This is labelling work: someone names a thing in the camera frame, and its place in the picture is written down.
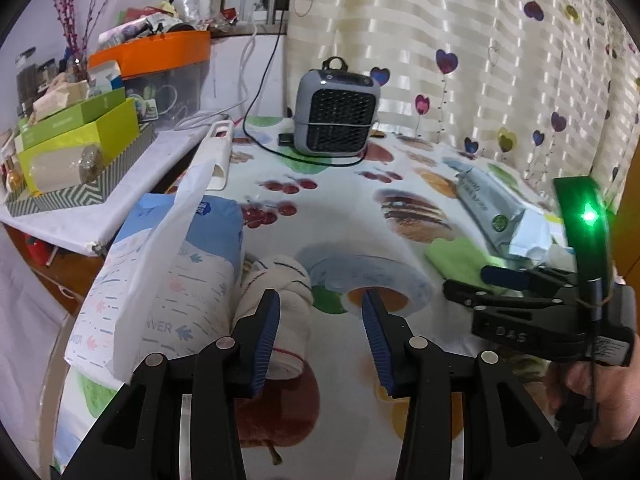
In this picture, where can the purple dried flower branches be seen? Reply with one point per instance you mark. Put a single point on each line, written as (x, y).
(65, 5)

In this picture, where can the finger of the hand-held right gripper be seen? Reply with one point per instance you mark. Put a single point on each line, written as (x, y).
(505, 276)
(480, 296)

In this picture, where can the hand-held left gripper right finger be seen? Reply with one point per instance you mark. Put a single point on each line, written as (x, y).
(380, 345)

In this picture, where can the dark green flat box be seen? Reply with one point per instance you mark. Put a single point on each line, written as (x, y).
(65, 119)

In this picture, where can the grey space heater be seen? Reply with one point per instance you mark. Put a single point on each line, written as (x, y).
(335, 115)

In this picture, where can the beige paper bag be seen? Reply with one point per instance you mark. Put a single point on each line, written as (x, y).
(65, 95)

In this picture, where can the heart print curtain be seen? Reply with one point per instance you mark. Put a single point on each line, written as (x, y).
(450, 10)

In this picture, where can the blue white carton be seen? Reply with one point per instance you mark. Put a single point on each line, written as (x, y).
(107, 77)

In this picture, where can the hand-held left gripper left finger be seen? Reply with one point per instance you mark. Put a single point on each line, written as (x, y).
(265, 345)

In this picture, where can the pale blue wet wipes pack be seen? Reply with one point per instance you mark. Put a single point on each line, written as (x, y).
(487, 205)

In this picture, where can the lime green cardboard box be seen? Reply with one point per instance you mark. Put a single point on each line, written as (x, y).
(115, 130)

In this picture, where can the person's right hand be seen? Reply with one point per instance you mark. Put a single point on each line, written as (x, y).
(620, 395)

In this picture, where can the zigzag patterned tray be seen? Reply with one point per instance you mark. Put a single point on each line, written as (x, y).
(65, 200)

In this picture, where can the glass jar with dark lid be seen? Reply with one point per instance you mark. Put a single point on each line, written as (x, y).
(26, 80)
(46, 75)

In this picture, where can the pile of assorted packets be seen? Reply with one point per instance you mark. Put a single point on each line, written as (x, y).
(140, 22)

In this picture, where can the amber glass bottle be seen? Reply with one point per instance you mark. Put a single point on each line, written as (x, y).
(14, 175)

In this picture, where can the beige wrapped roll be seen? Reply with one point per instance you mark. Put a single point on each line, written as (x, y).
(55, 172)

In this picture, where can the white blue tissue pack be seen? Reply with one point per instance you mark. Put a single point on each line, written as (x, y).
(165, 290)

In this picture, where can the orange storage lid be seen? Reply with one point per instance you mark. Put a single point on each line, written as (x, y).
(160, 50)

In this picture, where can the beige towel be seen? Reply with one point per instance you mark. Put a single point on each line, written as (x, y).
(295, 280)

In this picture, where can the clear plastic storage bin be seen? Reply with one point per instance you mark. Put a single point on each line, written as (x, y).
(175, 95)

